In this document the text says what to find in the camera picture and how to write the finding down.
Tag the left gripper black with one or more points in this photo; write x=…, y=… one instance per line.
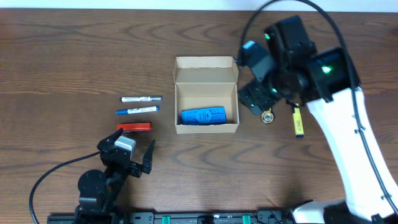
x=130, y=166

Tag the cardboard box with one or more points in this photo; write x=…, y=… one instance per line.
x=206, y=82

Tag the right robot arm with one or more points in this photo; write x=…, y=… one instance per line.
x=328, y=85

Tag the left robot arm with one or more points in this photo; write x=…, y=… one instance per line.
x=99, y=190

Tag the blue whiteboard marker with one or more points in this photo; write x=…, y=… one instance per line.
x=137, y=110

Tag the yellow highlighter pen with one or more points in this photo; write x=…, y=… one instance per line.
x=298, y=125

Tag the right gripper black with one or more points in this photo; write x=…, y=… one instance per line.
x=257, y=97

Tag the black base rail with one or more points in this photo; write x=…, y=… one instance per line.
x=258, y=217

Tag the blue magnetic whiteboard eraser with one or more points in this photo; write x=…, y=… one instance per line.
x=204, y=116

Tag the correction tape dispenser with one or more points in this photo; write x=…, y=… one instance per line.
x=267, y=116

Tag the black whiteboard marker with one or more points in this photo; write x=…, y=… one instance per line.
x=127, y=99

